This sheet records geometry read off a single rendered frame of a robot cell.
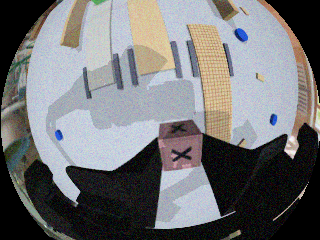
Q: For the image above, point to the pink cube with black x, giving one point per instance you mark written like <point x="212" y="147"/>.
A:
<point x="180" y="145"/>

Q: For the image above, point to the blue oval disc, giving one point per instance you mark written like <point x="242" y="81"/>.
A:
<point x="273" y="119"/>
<point x="59" y="135"/>
<point x="241" y="35"/>

